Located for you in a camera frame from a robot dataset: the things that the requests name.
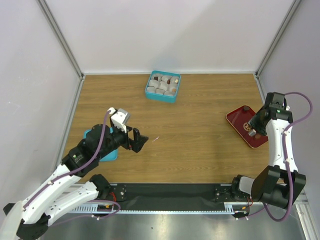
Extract aluminium frame post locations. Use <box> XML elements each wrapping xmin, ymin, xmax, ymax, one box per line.
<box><xmin>255</xmin><ymin>0</ymin><xmax>303</xmax><ymax>77</ymax></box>
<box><xmin>36</xmin><ymin>0</ymin><xmax>84</xmax><ymax>81</ymax></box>

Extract teal box lid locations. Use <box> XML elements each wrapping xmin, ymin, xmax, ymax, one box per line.
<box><xmin>82</xmin><ymin>128</ymin><xmax>119</xmax><ymax>163</ymax></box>

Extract metal tongs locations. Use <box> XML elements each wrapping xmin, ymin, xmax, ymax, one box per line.
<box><xmin>248</xmin><ymin>122</ymin><xmax>257</xmax><ymax>137</ymax></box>

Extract teal chocolate box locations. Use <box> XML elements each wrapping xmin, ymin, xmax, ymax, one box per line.
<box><xmin>144</xmin><ymin>70</ymin><xmax>182</xmax><ymax>104</ymax></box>

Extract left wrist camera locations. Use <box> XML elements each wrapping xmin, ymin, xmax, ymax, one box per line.
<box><xmin>108</xmin><ymin>107</ymin><xmax>131</xmax><ymax>133</ymax></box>

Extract slotted cable duct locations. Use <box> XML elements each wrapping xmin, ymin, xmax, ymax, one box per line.
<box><xmin>70</xmin><ymin>202</ymin><xmax>250</xmax><ymax>218</ymax></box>

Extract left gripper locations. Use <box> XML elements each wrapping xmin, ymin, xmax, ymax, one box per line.
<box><xmin>97</xmin><ymin>122</ymin><xmax>148</xmax><ymax>159</ymax></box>

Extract right aluminium frame post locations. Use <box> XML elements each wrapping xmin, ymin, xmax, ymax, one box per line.
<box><xmin>255</xmin><ymin>0</ymin><xmax>303</xmax><ymax>77</ymax></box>

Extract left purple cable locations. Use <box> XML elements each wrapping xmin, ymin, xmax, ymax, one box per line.
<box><xmin>22</xmin><ymin>108</ymin><xmax>121</xmax><ymax>226</ymax></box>

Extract left aluminium frame post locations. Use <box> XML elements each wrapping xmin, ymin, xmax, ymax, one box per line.
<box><xmin>36</xmin><ymin>0</ymin><xmax>84</xmax><ymax>81</ymax></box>

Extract red chocolate tray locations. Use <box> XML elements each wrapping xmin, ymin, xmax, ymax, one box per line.
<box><xmin>225</xmin><ymin>105</ymin><xmax>268</xmax><ymax>149</ymax></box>

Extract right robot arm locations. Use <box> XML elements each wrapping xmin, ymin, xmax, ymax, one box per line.
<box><xmin>230</xmin><ymin>92</ymin><xmax>306</xmax><ymax>209</ymax></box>

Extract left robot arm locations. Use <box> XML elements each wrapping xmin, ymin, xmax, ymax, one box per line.
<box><xmin>0</xmin><ymin>124</ymin><xmax>149</xmax><ymax>240</ymax></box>

